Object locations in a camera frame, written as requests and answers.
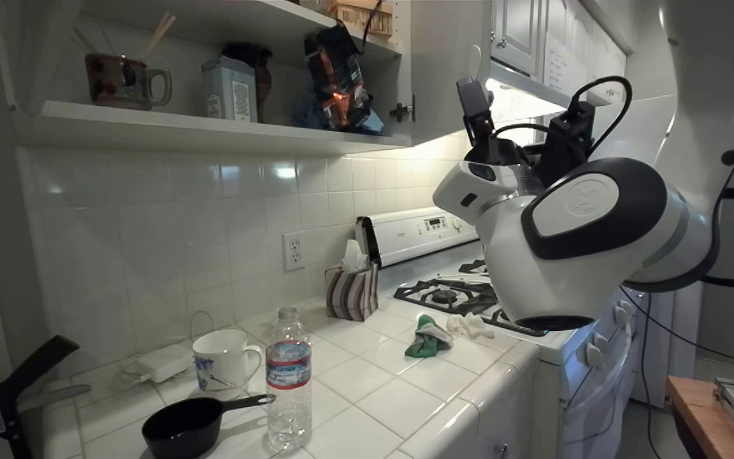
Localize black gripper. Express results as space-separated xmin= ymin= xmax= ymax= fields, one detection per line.
xmin=453 ymin=76 xmax=549 ymax=175

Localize wooden basket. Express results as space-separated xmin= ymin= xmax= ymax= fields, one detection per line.
xmin=323 ymin=0 xmax=398 ymax=43

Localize small black pan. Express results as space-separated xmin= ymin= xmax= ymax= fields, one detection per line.
xmin=141 ymin=390 xmax=278 ymax=459

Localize blue tin canister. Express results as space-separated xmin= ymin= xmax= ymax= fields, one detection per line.
xmin=198 ymin=53 xmax=261 ymax=124

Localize wooden table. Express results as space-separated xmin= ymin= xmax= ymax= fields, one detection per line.
xmin=663 ymin=373 xmax=734 ymax=459

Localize black camera clamp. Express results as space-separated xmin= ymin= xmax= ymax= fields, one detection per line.
xmin=0 ymin=335 xmax=84 ymax=459

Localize black door hinge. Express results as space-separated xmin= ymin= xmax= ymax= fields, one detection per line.
xmin=388 ymin=91 xmax=424 ymax=127

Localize white power adapter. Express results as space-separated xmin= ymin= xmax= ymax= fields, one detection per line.
xmin=114 ymin=340 xmax=196 ymax=387

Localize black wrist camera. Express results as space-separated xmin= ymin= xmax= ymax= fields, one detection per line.
xmin=544 ymin=100 xmax=602 ymax=187

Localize white cabinet shelf unit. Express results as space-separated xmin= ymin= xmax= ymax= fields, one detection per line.
xmin=0 ymin=0 xmax=426 ymax=160

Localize brown ceramic mug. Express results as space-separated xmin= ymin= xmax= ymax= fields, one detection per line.
xmin=82 ymin=50 xmax=177 ymax=112

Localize thin black hanging cable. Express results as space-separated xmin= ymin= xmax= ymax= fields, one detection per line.
xmin=620 ymin=286 xmax=734 ymax=367

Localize dark jar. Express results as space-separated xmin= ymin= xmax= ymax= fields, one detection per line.
xmin=220 ymin=40 xmax=278 ymax=124

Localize white wall outlet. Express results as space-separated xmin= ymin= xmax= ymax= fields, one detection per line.
xmin=280 ymin=229 xmax=309 ymax=275

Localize green crumpled cloth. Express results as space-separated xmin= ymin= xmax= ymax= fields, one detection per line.
xmin=403 ymin=312 xmax=456 ymax=359

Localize clear plastic water bottle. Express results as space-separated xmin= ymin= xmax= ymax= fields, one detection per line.
xmin=261 ymin=307 xmax=317 ymax=456

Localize colourful snack bag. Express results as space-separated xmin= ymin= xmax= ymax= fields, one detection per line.
xmin=290 ymin=24 xmax=388 ymax=137

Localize white cabinets above hood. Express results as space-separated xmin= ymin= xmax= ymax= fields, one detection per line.
xmin=490 ymin=0 xmax=634 ymax=98

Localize white cabinet door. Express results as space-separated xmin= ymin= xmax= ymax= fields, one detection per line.
xmin=403 ymin=0 xmax=494 ymax=137

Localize white ceramic mug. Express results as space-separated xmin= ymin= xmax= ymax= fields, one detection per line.
xmin=188 ymin=327 xmax=268 ymax=395

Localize white gas stove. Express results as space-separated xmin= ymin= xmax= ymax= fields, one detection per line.
xmin=352 ymin=203 xmax=663 ymax=459

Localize striped tissue box cover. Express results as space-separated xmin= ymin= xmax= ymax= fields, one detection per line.
xmin=323 ymin=257 xmax=383 ymax=325

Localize white tissue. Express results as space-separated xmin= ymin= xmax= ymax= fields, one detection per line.
xmin=340 ymin=237 xmax=372 ymax=275

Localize light wooden stick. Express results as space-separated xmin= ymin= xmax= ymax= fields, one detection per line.
xmin=138 ymin=11 xmax=178 ymax=61

